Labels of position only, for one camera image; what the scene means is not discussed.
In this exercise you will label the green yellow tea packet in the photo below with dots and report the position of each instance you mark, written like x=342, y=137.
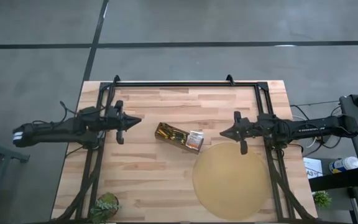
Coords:
x=179, y=137

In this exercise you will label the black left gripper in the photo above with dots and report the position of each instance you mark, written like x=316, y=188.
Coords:
x=117, y=121

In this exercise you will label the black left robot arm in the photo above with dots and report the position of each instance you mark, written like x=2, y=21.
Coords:
x=57, y=130

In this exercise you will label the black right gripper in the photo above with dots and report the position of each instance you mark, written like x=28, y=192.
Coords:
x=247, y=129

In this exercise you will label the potted succulent plant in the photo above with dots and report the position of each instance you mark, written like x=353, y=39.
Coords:
x=104, y=207

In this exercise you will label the white blue canister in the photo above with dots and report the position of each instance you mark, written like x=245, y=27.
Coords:
x=343, y=165

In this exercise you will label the wooden compartment tea box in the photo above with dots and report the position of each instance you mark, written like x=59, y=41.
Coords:
x=160, y=137

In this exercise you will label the round woven straw placemat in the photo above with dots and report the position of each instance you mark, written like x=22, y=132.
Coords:
x=232, y=183

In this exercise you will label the small green plant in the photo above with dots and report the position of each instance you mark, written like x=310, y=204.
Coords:
x=322, y=199

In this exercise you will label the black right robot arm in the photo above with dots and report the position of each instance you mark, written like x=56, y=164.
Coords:
x=309, y=127

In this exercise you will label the white paper sheet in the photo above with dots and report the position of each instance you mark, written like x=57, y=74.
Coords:
x=312, y=168

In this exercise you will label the white Tazo tea packet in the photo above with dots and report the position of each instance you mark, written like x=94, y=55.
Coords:
x=194, y=142
x=199, y=135

